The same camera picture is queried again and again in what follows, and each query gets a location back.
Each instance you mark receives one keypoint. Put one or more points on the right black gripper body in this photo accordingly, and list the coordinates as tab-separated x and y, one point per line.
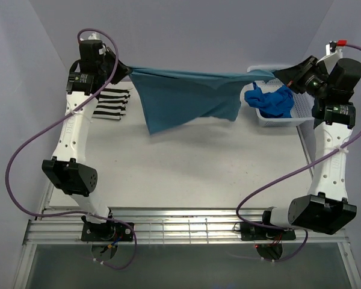
296	80

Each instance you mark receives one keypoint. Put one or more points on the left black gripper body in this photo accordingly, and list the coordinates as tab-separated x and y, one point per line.
119	72

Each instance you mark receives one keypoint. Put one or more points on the black white striped tank top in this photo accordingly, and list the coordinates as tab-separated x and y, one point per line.
112	104

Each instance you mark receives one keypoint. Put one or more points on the light blue tank top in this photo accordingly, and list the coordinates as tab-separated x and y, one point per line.
171	98

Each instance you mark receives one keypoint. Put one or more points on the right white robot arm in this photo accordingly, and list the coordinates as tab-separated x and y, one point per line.
325	208

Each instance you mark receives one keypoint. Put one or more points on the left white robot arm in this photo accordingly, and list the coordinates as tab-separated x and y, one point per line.
67	168

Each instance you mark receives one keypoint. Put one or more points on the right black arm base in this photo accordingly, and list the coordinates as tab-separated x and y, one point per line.
254	233

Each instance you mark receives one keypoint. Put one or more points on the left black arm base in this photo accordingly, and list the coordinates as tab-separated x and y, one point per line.
102	232

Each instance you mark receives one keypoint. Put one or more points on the royal blue tank top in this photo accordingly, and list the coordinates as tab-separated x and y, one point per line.
277	104

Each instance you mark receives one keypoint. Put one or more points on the white plastic basket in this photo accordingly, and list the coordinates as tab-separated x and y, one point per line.
301	111

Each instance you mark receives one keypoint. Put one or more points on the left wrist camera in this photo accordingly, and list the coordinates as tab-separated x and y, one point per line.
91	49

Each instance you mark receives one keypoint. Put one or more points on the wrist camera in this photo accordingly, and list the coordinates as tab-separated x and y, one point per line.
91	49
333	54

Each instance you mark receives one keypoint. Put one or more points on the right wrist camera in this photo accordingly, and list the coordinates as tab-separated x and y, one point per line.
333	54

